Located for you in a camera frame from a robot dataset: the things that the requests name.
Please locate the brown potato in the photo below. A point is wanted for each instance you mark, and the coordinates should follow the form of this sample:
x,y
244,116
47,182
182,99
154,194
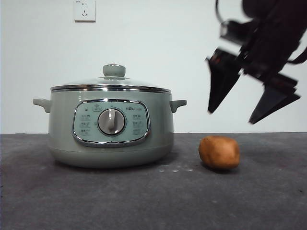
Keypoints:
x,y
219,153

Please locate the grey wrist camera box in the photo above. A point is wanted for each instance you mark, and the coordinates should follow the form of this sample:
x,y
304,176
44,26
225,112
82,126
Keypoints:
x,y
230,31

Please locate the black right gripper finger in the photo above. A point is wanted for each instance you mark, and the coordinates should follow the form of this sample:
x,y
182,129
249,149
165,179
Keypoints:
x,y
220,79
273,100

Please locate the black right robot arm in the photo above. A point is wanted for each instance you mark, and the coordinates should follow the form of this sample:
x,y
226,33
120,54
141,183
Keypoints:
x,y
275,31

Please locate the glass lid with green knob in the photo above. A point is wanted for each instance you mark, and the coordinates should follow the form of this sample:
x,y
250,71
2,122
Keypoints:
x,y
114,70

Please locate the white wall socket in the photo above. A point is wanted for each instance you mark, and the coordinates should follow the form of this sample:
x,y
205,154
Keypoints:
x,y
84,12

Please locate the pale green electric pot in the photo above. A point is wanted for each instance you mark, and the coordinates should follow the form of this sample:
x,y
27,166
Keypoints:
x,y
62,134

